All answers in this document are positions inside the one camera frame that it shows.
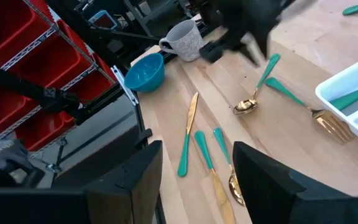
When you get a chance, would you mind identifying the wire shelf rack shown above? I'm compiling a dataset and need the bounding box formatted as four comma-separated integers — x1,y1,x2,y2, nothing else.
0,0,119,156

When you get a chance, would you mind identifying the blue bowl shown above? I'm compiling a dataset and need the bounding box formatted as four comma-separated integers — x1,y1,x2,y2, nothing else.
124,52,166,93

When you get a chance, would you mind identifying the light blue framed screen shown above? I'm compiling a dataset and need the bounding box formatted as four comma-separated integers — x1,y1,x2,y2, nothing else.
88,9,119,31

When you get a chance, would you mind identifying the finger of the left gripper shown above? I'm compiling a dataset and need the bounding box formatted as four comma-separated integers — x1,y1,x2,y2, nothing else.
240,32,272,68
199,39,230,65

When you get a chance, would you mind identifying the gold spoon green handle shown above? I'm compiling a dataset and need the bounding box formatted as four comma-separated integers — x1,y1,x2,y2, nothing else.
213,127,246,207
232,53,282,116

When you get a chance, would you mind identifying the black device green light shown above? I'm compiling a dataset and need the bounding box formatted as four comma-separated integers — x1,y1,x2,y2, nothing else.
0,166,45,191

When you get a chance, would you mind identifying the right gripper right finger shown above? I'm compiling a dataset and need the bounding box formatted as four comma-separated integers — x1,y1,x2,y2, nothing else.
232,141,358,224

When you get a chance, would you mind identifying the gold fork green handle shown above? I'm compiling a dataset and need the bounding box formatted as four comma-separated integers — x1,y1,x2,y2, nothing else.
264,77,355,143

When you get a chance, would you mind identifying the white edge bracket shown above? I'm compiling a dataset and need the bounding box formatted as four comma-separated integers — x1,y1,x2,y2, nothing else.
110,64,140,106

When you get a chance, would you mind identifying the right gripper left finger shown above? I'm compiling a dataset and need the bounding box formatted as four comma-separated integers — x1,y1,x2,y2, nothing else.
85,139,164,224

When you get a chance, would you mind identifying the grey patterned mug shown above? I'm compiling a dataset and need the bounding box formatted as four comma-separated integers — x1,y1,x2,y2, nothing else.
158,19,205,63

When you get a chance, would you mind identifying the white plastic cutlery tray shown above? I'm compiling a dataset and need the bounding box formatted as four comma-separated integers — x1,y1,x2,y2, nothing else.
314,51,358,150

